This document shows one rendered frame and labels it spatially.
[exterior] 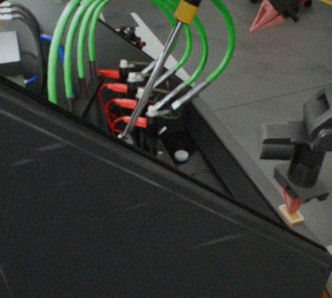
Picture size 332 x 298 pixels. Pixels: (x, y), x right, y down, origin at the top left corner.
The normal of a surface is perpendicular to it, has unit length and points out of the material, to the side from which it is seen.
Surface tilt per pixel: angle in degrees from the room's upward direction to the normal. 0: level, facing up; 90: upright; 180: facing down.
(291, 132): 13
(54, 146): 90
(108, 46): 90
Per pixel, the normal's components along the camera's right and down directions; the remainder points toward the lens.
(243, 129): 0.00, -0.81
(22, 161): 0.33, 0.55
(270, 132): -0.07, -0.66
